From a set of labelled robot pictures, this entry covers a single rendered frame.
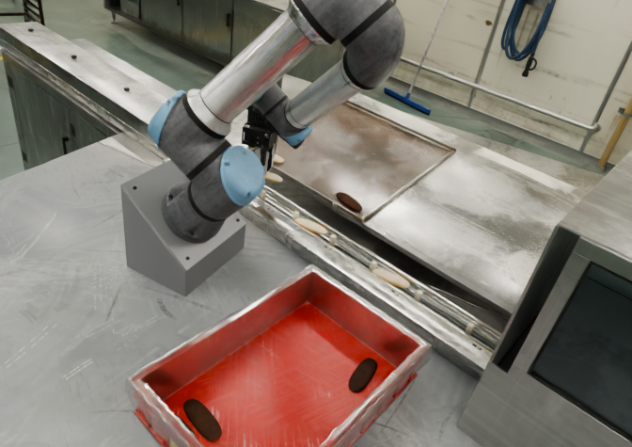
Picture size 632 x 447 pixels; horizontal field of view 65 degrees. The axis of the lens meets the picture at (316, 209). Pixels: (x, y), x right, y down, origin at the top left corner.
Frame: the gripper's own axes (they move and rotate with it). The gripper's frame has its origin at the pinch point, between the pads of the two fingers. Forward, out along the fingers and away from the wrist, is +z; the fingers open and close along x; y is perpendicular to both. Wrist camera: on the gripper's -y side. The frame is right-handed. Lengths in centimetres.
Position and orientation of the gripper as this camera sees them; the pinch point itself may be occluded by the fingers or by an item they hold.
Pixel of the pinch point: (267, 171)
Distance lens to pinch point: 148.0
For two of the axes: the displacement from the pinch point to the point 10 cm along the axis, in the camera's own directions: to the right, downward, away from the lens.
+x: -2.7, 4.9, -8.3
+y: -9.5, -2.6, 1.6
